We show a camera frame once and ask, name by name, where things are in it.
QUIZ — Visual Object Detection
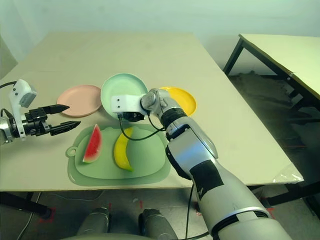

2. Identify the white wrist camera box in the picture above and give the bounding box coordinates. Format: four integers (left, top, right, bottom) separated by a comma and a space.
8, 78, 38, 140
111, 94, 147, 114

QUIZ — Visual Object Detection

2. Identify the green silicone cutting mat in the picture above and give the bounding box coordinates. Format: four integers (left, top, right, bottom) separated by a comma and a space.
65, 124, 172, 186

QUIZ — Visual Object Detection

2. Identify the yellow plate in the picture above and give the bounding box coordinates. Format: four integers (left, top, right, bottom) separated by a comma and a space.
158, 86, 198, 118

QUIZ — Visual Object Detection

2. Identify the grey robot torso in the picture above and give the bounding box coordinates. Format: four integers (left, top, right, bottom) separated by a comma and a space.
62, 232, 143, 240

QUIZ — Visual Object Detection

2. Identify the grey robot right leg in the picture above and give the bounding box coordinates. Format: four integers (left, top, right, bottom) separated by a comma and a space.
138, 208, 178, 240

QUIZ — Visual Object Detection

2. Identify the grey robot leg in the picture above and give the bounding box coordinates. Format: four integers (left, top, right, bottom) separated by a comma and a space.
76, 207, 112, 237
138, 208, 178, 240

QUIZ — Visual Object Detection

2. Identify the clear plastic tape piece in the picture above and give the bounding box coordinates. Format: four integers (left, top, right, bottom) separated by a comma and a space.
272, 163, 305, 185

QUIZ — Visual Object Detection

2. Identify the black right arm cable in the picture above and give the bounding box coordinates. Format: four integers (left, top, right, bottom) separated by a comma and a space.
119, 112, 210, 240

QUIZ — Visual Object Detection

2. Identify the side table with black frame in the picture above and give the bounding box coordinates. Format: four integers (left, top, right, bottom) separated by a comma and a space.
223, 33, 320, 115

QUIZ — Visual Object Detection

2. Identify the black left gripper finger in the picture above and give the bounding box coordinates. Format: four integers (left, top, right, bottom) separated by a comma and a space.
49, 120, 81, 137
39, 104, 70, 115

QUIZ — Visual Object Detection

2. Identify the grey robot left leg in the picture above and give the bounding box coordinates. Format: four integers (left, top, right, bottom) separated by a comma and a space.
76, 207, 112, 237

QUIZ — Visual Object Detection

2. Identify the short black left arm cable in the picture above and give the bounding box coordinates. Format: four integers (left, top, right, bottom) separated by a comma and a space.
0, 108, 14, 121

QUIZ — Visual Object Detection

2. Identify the mint green plate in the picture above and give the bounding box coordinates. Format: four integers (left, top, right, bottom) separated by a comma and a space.
100, 72, 149, 120

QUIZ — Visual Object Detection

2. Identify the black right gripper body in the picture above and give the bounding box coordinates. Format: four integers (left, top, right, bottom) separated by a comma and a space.
116, 111, 148, 123

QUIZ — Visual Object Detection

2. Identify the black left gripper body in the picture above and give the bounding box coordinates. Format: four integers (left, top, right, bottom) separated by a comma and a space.
24, 107, 53, 137

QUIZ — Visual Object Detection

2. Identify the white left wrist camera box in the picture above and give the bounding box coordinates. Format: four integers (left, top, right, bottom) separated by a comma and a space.
8, 78, 38, 140

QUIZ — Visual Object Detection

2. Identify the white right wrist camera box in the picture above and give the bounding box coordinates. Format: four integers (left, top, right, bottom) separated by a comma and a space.
111, 94, 147, 114

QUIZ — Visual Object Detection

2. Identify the red watermelon slice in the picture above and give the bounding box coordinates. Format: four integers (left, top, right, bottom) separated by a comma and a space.
82, 124, 103, 165

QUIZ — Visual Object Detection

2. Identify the yellow banana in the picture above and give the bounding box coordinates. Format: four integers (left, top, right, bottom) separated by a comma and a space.
114, 126, 135, 173

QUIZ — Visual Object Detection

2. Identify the pink plate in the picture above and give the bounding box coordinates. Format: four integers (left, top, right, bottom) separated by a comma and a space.
56, 84, 103, 118

